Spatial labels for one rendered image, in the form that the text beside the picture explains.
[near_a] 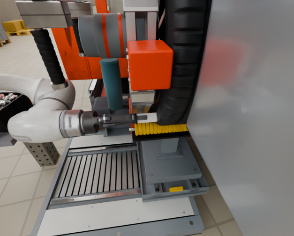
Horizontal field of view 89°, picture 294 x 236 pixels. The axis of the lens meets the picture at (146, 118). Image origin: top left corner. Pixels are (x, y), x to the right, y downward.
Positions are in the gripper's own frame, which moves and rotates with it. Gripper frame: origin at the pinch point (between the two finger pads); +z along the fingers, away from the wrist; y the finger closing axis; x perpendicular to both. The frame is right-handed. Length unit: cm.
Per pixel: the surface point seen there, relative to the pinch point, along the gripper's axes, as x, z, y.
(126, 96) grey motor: 23, -7, -52
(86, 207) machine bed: -41, -33, -38
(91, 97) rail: 31, -37, -74
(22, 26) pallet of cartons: 478, -411, -537
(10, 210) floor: -41, -78, -49
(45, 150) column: -9, -64, -58
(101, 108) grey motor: 14, -24, -48
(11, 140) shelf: -2, -60, -24
